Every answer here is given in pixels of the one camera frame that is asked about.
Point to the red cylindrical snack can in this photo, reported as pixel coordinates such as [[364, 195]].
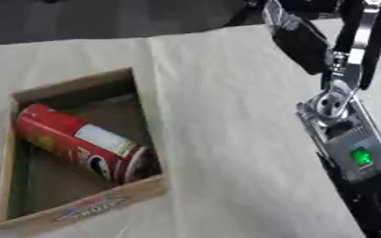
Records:
[[74, 138]]

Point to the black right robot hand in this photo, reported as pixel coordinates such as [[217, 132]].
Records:
[[301, 46]]

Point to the tan cardboard box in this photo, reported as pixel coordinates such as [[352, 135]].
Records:
[[90, 207]]

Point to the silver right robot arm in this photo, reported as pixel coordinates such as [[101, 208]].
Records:
[[356, 155]]

